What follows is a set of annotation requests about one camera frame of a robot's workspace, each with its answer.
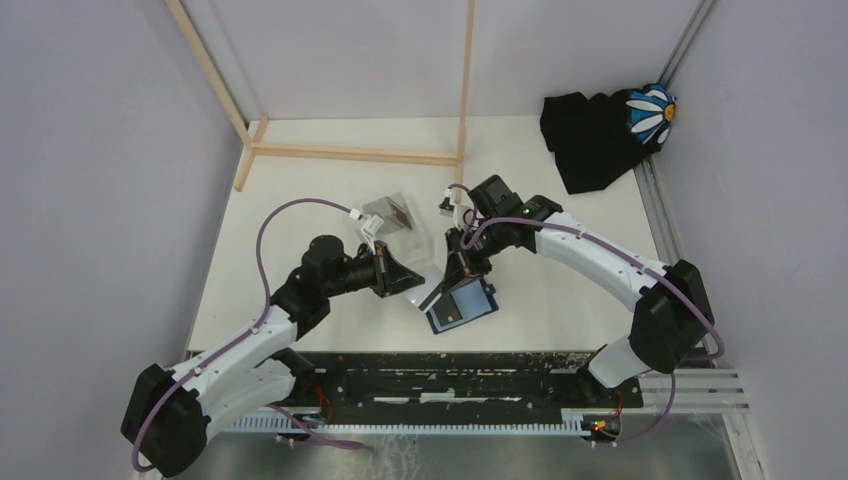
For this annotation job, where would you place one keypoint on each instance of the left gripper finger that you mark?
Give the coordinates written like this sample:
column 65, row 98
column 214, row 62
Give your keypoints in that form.
column 397, row 283
column 397, row 258

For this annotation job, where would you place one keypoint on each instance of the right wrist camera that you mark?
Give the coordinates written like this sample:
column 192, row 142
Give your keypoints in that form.
column 449, row 205

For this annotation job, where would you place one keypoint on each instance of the black VIP credit card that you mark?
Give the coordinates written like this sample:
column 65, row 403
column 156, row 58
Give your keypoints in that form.
column 444, row 313

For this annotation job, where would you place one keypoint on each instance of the wooden frame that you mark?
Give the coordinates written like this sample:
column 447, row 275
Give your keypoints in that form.
column 254, row 144

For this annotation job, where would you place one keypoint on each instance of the black cloth with daisy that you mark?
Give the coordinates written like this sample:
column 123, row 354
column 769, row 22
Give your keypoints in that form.
column 595, row 140

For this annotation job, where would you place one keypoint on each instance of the white slotted cable duct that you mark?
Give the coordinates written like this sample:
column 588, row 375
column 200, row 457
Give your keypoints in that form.
column 267, row 421

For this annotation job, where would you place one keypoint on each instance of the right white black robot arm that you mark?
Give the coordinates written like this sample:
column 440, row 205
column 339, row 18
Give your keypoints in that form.
column 670, row 308

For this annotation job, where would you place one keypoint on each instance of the blue leather card holder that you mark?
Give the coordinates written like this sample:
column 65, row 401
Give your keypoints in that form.
column 475, row 300

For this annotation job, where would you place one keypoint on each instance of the clear plastic card box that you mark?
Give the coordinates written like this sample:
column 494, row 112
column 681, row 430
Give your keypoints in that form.
column 415, row 248

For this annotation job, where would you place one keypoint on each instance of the silver credit card stack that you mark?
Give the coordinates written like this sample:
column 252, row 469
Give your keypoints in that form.
column 394, row 212

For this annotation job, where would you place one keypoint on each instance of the silver white credit card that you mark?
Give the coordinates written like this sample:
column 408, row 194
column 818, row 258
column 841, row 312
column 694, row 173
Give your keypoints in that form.
column 424, row 295

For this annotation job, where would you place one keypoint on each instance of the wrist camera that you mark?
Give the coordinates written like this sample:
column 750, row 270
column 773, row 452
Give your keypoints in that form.
column 449, row 205
column 368, row 224

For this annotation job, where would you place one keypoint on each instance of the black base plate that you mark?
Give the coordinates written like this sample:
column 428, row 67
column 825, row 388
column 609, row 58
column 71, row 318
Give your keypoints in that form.
column 451, row 390

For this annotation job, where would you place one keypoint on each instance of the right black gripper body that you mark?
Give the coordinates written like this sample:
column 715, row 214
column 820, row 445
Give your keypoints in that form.
column 475, row 258

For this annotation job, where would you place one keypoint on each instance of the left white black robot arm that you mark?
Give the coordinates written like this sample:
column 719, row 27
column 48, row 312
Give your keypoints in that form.
column 174, row 412

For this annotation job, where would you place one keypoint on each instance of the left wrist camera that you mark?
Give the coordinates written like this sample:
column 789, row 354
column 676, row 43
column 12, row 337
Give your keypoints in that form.
column 368, row 224

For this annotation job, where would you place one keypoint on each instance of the aluminium rail frame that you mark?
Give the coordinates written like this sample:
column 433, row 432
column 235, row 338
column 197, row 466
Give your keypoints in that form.
column 698, row 372

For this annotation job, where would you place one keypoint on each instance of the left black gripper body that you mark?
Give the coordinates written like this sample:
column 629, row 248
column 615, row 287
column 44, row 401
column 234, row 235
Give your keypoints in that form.
column 361, row 274

